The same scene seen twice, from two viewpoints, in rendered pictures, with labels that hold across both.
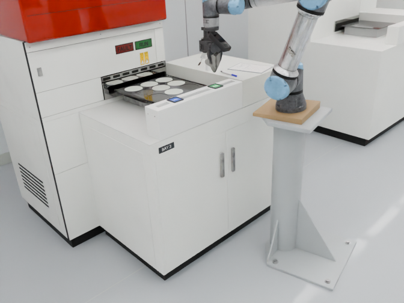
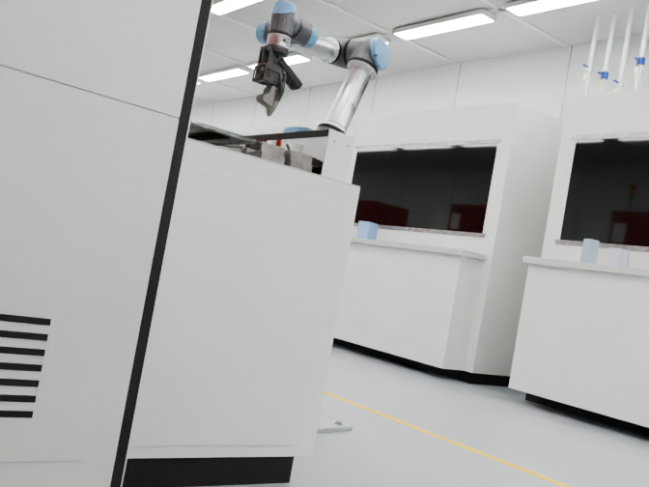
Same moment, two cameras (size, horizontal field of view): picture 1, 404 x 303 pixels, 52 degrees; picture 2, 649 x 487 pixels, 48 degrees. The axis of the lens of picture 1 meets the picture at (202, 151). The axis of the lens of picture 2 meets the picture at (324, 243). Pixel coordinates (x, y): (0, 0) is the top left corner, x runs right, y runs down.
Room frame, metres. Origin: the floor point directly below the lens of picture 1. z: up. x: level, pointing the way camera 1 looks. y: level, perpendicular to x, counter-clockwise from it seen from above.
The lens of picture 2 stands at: (1.51, 2.23, 0.57)
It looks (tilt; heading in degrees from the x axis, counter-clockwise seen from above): 2 degrees up; 275
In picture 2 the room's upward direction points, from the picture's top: 10 degrees clockwise
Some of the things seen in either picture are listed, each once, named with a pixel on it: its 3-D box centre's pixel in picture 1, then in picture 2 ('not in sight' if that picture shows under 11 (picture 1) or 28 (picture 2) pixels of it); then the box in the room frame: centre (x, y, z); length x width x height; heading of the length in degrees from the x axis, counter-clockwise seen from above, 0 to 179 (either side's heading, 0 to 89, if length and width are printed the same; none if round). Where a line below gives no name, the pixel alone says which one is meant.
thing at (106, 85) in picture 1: (136, 82); not in sight; (2.34, 0.36, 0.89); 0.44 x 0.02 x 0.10; 132
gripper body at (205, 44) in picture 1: (210, 39); (271, 68); (1.98, -0.07, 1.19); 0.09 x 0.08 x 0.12; 42
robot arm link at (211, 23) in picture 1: (210, 22); (278, 43); (1.97, -0.07, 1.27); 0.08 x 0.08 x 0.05
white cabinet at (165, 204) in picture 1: (189, 167); (156, 299); (2.17, 0.08, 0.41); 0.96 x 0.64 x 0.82; 132
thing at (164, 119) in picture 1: (197, 107); (283, 159); (1.88, 0.01, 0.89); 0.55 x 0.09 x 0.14; 132
